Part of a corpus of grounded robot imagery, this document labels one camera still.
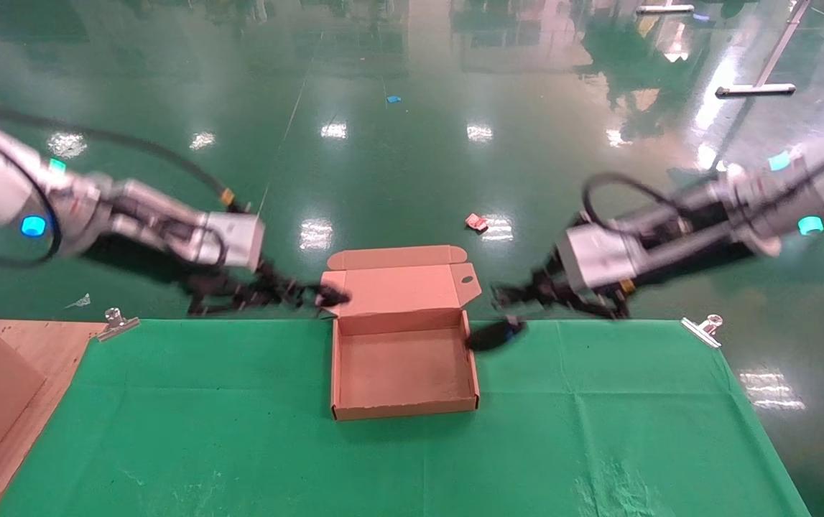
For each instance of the silver metal binder clip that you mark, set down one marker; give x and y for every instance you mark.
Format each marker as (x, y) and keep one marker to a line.
(702, 330)
(116, 324)

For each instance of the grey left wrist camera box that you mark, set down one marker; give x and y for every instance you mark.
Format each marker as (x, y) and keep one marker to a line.
(232, 240)

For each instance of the green table cloth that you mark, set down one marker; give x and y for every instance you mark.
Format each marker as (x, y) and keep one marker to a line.
(526, 445)

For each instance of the white metal table frame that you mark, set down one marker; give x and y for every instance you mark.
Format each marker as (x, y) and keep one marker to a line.
(756, 89)

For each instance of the white metal floor bar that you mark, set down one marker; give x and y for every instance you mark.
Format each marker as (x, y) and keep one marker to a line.
(664, 9)

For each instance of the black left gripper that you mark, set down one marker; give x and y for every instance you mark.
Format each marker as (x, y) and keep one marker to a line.
(167, 262)

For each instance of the open brown cardboard box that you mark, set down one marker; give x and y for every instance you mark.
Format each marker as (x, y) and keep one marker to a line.
(404, 366)

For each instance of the red litter scrap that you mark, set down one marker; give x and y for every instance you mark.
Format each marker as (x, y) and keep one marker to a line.
(476, 222)

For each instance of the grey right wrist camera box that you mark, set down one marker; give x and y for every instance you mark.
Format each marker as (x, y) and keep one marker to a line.
(595, 258)

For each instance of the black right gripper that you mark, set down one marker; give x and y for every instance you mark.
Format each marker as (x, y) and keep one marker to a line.
(659, 266)

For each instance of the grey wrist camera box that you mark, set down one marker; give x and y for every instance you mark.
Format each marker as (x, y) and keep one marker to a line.
(595, 258)
(232, 240)

